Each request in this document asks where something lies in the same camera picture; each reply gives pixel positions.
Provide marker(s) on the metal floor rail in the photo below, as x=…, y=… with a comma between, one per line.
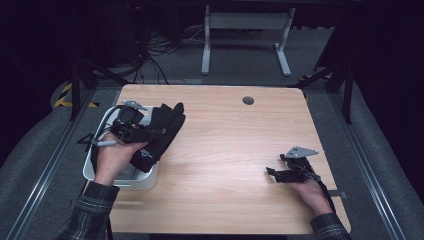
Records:
x=366, y=166
x=50, y=166

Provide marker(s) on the person's left hand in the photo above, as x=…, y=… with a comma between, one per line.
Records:
x=115, y=158

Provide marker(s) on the grey fuzzy knit garment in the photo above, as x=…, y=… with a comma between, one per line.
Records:
x=128, y=171

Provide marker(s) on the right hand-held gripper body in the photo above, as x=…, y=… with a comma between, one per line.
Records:
x=298, y=166

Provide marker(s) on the round grey table grommet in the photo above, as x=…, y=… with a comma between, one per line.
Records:
x=248, y=100

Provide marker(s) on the yellow black hazard tape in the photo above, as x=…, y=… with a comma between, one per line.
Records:
x=63, y=98

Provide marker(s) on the black metal stand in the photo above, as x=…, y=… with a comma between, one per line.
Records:
x=76, y=86
x=348, y=93

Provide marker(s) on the white metal desk frame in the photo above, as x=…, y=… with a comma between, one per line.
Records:
x=246, y=20

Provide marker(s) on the black glove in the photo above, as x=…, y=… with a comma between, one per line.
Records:
x=163, y=130

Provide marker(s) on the white plastic bin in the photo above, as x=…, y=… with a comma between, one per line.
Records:
x=140, y=180

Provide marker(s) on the person's right hand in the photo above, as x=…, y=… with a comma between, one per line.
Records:
x=310, y=196

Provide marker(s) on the grey table edge bracket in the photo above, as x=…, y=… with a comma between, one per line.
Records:
x=338, y=194

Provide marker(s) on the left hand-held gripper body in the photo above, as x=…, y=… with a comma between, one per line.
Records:
x=130, y=125

